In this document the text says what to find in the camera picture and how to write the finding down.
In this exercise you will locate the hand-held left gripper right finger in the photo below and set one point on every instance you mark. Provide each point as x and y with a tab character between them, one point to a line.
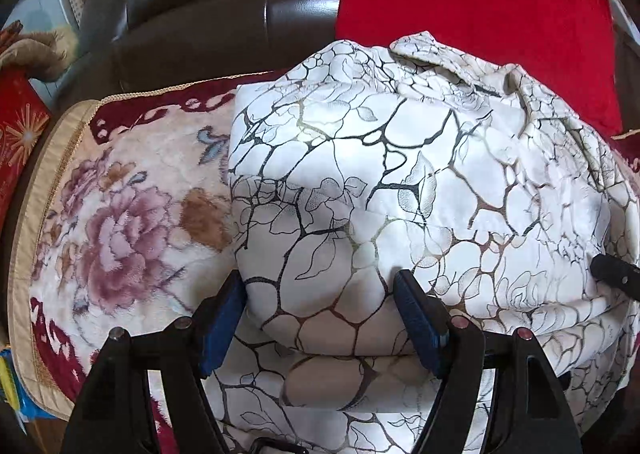
415	319

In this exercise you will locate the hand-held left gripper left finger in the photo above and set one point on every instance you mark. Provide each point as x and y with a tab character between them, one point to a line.
220	329

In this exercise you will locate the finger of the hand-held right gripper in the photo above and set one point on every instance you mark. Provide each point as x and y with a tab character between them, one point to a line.
617	276

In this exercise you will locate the white garment with vein print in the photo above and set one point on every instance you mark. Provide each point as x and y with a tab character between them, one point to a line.
400	174

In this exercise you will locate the floral plush blanket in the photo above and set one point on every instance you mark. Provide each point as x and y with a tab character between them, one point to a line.
125	214

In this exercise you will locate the blue and yellow packet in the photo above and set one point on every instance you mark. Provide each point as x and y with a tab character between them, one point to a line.
12	384

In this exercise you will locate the red pillow with gold print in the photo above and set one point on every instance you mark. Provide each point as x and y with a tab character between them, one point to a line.
20	144

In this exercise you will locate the brown leather sofa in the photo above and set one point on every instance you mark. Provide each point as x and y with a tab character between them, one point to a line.
225	9

